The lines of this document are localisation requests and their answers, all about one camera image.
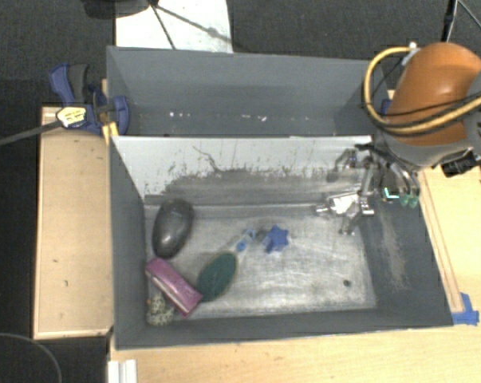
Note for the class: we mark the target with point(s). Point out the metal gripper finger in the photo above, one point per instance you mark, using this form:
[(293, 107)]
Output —
[(347, 160), (349, 205)]

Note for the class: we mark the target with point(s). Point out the grey metal bin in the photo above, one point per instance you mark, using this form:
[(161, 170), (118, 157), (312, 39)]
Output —
[(304, 261)]

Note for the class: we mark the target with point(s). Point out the blue star-shaped toy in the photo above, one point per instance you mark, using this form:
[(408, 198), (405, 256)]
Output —
[(276, 238)]

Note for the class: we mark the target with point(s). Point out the green oval scrub brush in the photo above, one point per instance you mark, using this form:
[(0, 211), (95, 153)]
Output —
[(217, 277)]

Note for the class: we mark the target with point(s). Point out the dark grey computer mouse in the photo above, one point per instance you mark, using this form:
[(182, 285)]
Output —
[(173, 227)]

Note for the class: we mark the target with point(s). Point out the purple stapler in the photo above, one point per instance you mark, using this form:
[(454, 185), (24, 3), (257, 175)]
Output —
[(172, 285)]

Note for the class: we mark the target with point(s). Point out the black cylinder on white bracket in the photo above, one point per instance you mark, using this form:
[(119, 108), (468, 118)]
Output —
[(461, 165)]

